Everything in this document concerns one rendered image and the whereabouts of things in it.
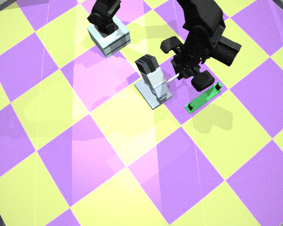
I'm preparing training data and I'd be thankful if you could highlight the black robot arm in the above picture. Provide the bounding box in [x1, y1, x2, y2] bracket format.
[87, 0, 242, 67]

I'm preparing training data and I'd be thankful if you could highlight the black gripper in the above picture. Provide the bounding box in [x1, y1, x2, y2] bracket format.
[160, 36, 215, 92]

